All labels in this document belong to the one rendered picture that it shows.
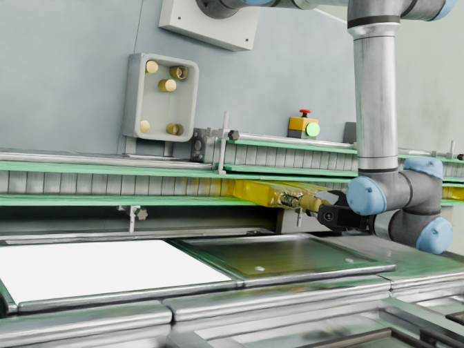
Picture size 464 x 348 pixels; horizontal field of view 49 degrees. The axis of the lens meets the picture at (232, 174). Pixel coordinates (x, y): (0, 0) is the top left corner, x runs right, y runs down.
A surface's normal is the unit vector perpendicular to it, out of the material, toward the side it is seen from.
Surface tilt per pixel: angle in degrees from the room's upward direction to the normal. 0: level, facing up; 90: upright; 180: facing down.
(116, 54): 0
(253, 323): 0
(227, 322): 90
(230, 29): 4
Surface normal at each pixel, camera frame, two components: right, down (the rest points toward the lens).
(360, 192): -0.86, 0.12
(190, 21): 0.50, 0.16
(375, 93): -0.22, 0.14
